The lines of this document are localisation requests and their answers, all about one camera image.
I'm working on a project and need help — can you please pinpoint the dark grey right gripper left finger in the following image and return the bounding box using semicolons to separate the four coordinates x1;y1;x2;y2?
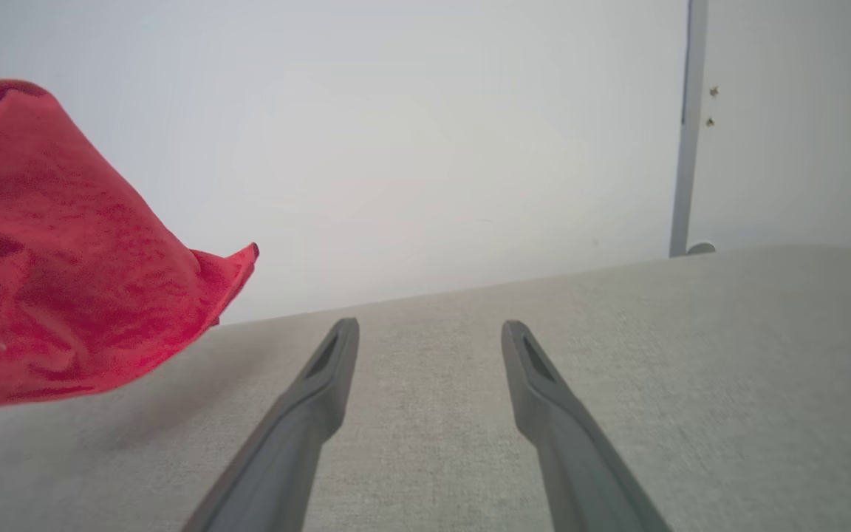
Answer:
182;318;360;532

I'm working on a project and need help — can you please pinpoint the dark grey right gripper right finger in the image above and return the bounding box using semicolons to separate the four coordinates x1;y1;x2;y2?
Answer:
501;319;674;532

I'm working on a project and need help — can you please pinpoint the red shirt with white sleeves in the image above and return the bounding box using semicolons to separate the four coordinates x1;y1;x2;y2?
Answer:
0;79;260;409

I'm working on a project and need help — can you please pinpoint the grey metal post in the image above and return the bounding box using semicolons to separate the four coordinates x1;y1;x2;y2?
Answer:
668;0;709;258

